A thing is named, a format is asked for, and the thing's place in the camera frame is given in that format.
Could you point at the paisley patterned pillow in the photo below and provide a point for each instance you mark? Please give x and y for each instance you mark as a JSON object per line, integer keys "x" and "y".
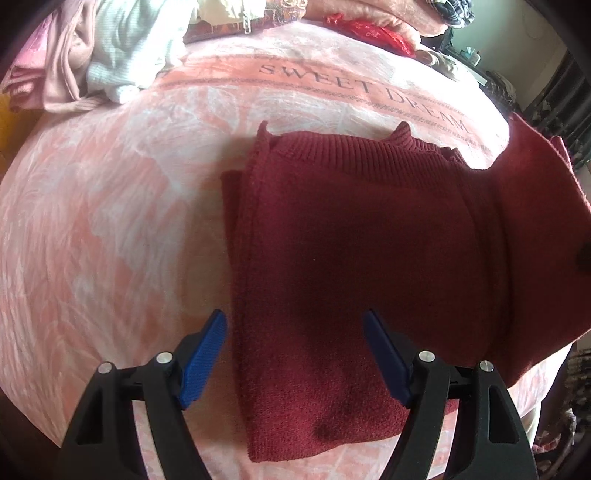
{"x": 219, "y": 18}

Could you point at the dark floral curtain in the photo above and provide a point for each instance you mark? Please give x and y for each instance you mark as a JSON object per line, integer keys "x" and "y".
{"x": 563, "y": 109}

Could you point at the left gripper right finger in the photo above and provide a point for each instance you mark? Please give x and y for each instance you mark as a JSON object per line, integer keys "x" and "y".
{"x": 489, "y": 440}

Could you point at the plaid flannel clothes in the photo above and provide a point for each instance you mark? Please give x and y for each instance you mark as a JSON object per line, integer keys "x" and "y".
{"x": 454, "y": 13}

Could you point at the pink floral bed blanket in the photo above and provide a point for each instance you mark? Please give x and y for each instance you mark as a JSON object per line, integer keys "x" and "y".
{"x": 112, "y": 238}

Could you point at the folded pink fluffy blanket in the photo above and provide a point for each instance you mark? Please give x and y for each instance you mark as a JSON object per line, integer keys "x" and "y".
{"x": 409, "y": 18}

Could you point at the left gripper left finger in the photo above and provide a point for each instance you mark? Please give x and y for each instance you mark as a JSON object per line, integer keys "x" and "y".
{"x": 101, "y": 440}

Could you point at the pink garment pile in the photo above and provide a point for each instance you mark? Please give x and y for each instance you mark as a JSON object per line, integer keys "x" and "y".
{"x": 49, "y": 73}

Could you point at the pale blue white garment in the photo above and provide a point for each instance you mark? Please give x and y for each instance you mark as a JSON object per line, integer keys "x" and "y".
{"x": 134, "y": 41}

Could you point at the dark red knit sweater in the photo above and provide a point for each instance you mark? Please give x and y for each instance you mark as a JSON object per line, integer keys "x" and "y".
{"x": 471, "y": 264}

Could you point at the red satin cloth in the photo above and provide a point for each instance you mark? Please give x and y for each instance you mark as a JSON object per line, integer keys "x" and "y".
{"x": 370, "y": 33}

